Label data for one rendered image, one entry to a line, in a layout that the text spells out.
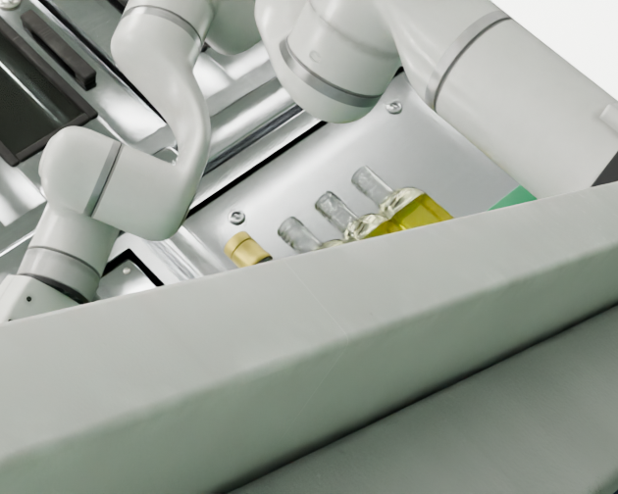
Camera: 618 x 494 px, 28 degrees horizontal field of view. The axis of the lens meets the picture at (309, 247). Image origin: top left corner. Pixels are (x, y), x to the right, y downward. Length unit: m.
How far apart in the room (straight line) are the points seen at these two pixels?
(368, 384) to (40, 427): 0.14
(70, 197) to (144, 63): 0.16
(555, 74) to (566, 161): 0.07
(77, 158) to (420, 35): 0.34
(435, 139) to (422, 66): 0.69
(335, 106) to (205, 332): 0.76
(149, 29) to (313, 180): 0.45
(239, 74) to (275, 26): 0.64
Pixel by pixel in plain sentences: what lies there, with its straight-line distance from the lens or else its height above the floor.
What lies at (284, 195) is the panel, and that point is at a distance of 1.56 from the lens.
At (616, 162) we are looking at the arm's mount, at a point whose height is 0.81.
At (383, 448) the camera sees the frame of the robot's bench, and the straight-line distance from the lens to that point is 0.37.
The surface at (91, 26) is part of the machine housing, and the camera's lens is 1.77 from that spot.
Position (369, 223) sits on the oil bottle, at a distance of 1.37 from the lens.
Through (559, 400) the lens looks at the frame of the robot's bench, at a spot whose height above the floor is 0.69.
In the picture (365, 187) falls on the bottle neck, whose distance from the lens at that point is 1.42.
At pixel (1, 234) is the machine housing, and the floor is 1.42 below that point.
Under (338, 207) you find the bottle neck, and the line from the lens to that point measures 1.39.
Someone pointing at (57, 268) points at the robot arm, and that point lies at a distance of 1.17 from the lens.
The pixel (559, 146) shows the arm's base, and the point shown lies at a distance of 0.91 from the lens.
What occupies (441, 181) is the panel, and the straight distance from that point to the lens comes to 1.61.
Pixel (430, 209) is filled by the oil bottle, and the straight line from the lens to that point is 1.39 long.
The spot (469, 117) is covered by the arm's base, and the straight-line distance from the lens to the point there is 0.95.
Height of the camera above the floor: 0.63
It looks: 20 degrees up
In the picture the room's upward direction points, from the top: 46 degrees counter-clockwise
